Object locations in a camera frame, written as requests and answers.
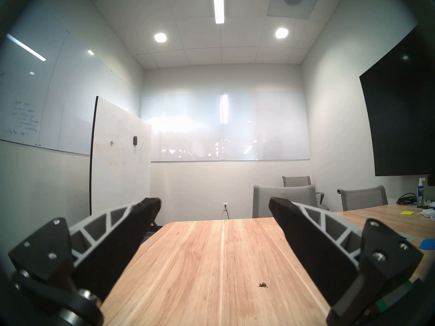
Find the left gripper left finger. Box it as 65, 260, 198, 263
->
7, 197, 162, 326

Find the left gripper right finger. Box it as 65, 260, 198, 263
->
268, 197, 424, 326

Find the grey mesh office chair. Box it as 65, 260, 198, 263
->
252, 185, 318, 219
337, 185, 388, 212

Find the grey armrest office chair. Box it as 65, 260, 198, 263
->
283, 176, 325, 210

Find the freestanding whiteboard with black stand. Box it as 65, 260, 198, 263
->
89, 96, 152, 216

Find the long linear ceiling light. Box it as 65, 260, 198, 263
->
213, 0, 225, 24

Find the coiled black cable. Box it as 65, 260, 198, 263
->
396, 193, 418, 206

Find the wide glass wall whiteboard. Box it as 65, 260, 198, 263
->
140, 92, 311, 163

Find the wall whiteboard with blue writing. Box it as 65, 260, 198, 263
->
0, 23, 141, 156

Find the large black wall screen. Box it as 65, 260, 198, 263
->
359, 23, 435, 177

